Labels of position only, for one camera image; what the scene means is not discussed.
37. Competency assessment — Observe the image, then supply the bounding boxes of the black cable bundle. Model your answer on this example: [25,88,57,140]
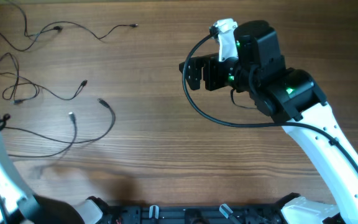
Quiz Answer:
[3,98,117,159]

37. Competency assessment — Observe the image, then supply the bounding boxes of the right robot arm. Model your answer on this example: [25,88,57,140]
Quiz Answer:
[179,19,358,223]

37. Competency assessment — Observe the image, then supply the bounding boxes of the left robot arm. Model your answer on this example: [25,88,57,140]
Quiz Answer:
[0,114,112,224]

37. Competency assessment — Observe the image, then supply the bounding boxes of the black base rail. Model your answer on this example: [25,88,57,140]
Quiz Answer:
[108,204,286,224]

